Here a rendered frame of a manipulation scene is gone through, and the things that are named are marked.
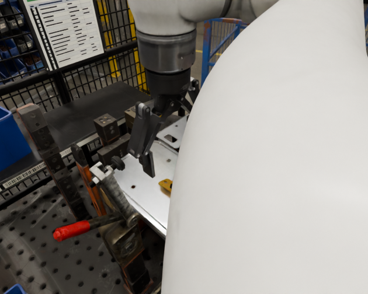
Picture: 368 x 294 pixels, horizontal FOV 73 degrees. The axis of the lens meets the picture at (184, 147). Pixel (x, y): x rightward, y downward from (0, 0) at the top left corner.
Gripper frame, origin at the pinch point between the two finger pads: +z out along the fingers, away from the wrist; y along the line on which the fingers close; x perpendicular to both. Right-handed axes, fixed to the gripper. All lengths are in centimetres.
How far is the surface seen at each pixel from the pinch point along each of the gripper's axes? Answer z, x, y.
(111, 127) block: 7.9, 27.1, 1.5
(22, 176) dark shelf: 12.4, 32.4, -24.1
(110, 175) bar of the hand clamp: -7.2, -1.7, -15.7
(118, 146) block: 14.0, 25.0, 1.2
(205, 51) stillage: 48, 104, 148
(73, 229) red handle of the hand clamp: 0.0, -0.6, -23.9
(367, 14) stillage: 30, 18, 292
